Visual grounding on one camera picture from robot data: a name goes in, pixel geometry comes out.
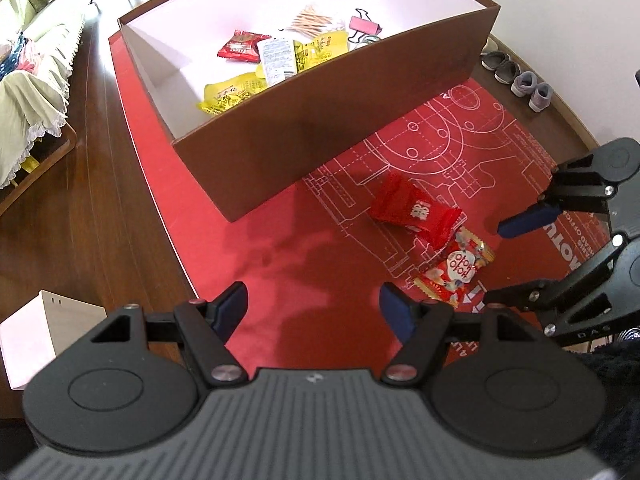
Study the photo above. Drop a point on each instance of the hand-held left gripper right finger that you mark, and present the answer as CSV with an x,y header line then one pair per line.
x,y
397,310

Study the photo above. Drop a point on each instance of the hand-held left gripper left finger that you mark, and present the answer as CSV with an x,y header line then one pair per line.
x,y
232,305

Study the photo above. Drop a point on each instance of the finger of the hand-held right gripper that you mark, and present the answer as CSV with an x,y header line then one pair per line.
x,y
575,285
525,222

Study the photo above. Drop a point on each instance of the red white patterned snack packet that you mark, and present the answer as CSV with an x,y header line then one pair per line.
x,y
455,265

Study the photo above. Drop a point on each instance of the plain red snack packet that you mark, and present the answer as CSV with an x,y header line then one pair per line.
x,y
405,205

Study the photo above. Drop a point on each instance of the brown cardboard box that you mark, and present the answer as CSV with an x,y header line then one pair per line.
x,y
325,130

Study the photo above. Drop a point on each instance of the yellow snack packet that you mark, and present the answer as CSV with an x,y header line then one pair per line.
x,y
320,50
230,92

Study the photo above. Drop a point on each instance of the white squeeze tube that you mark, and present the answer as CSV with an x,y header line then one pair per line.
x,y
275,60

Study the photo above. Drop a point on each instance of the pink binder clip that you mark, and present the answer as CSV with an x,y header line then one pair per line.
x,y
364,25

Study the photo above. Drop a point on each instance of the red cartoon snack packet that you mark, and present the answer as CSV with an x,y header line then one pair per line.
x,y
242,45

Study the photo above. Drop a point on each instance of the bag of cotton swabs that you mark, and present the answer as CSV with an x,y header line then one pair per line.
x,y
312,20

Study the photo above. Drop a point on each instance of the red printed desktop mat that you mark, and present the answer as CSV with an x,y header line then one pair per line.
x,y
280,260

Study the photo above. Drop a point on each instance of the metal fan grille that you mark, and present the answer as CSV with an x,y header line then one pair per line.
x,y
631,336

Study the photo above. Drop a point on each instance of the light grey slipper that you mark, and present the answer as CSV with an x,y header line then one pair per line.
x,y
525,83
541,97

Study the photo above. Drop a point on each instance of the dark fuzzy clothing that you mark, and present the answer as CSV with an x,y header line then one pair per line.
x,y
617,390

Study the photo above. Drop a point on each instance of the dark grey shoe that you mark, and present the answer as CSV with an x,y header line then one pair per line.
x,y
492,60
506,71

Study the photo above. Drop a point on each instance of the small white stool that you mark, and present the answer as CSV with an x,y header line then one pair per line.
x,y
35,330

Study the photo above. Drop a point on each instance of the yellow item under sofa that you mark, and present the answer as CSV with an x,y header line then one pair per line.
x,y
30,164

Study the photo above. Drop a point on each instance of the sofa with green cover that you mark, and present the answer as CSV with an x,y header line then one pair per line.
x,y
35,105

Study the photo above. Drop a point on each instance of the folded blue pink blankets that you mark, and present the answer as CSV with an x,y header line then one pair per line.
x,y
15,55

